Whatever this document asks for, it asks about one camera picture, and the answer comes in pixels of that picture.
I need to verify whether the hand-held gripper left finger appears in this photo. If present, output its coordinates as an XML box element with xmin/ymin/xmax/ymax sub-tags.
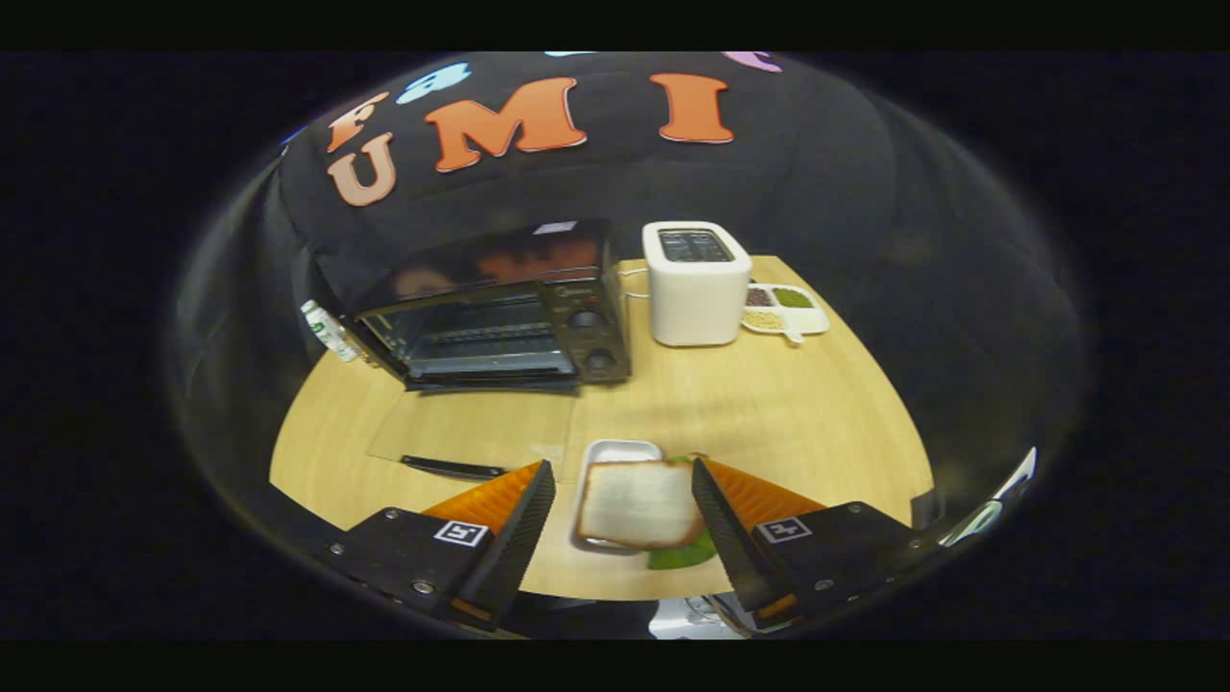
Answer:
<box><xmin>322</xmin><ymin>459</ymin><xmax>557</xmax><ymax>632</ymax></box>

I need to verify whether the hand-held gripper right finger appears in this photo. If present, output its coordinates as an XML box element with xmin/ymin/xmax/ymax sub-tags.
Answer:
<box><xmin>690</xmin><ymin>457</ymin><xmax>947</xmax><ymax>632</ymax></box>

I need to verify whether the sandwich with lettuce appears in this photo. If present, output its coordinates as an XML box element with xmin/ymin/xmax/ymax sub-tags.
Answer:
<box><xmin>575</xmin><ymin>455</ymin><xmax>720</xmax><ymax>572</ymax></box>

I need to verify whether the black toaster oven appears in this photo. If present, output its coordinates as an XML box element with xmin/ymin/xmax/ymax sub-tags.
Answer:
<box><xmin>341</xmin><ymin>219</ymin><xmax>632</xmax><ymax>482</ymax></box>

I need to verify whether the white pop-up toaster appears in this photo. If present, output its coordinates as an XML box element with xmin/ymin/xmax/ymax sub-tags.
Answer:
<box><xmin>642</xmin><ymin>220</ymin><xmax>752</xmax><ymax>348</ymax></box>

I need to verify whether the small white rectangular tray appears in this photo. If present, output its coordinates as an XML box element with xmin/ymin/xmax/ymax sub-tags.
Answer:
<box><xmin>573</xmin><ymin>439</ymin><xmax>664</xmax><ymax>555</ymax></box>

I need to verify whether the white divided dish of beans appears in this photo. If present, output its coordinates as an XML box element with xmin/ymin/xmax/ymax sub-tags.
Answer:
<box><xmin>740</xmin><ymin>283</ymin><xmax>831</xmax><ymax>345</ymax></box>

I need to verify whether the white bottle with green label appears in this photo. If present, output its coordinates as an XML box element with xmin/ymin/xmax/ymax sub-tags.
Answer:
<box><xmin>300</xmin><ymin>300</ymin><xmax>362</xmax><ymax>364</ymax></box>

